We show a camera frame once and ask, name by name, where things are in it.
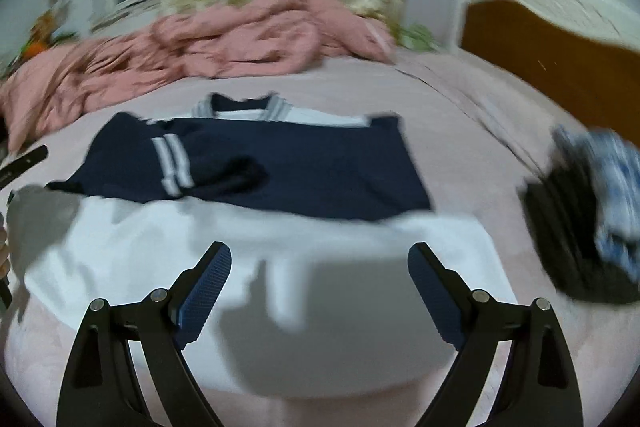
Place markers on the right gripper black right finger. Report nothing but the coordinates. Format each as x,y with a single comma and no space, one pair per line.
539,386

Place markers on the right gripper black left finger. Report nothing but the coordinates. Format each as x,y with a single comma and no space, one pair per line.
100,386

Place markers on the white navy varsity jacket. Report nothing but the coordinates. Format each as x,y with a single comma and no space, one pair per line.
313,308

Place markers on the orange toy on table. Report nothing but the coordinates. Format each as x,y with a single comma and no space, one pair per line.
33,49

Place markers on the folded black garment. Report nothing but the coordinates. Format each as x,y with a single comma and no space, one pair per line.
560,212

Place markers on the folded blue plaid shirt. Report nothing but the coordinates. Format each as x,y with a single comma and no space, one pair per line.
612,165

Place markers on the pink bed sheet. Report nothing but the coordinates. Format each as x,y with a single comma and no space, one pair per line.
464,167

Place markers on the pink crumpled quilt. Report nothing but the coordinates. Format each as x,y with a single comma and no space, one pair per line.
261,38

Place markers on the white brown wooden headboard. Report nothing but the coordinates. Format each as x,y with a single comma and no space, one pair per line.
582,54

